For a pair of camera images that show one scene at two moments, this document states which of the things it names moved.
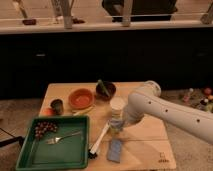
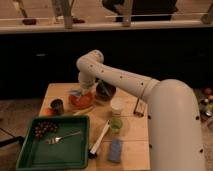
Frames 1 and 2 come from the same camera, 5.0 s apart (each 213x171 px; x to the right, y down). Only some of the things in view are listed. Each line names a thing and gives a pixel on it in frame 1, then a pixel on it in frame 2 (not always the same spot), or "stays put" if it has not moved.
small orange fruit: x=47 y=112 stays put
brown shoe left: x=29 y=22 stays put
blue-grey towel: x=116 y=123 -> x=75 y=92
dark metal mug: x=58 y=106 stays put
